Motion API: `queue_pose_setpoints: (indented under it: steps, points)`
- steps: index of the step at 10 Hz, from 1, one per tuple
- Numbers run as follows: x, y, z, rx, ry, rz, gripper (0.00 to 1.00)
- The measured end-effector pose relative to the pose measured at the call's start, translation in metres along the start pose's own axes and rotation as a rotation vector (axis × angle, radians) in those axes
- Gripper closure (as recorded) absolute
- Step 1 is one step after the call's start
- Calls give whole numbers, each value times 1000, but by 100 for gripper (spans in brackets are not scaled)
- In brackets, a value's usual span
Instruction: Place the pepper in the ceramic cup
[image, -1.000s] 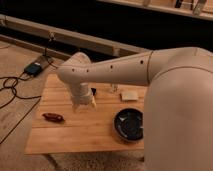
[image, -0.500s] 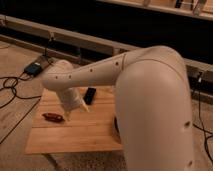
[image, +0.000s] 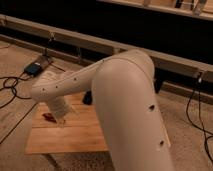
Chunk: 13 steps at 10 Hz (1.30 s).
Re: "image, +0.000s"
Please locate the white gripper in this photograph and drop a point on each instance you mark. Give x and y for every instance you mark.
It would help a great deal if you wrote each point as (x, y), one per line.
(58, 107)

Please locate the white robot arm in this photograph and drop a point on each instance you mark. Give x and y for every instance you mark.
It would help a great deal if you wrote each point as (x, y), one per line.
(129, 73)

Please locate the wooden table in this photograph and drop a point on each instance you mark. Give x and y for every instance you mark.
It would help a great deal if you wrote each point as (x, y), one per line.
(66, 133)

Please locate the blue power adapter box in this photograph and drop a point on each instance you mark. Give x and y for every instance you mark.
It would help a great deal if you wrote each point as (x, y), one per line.
(33, 69)

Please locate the long baseboard rail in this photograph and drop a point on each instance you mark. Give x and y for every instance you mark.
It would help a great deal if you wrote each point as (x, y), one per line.
(164, 61)

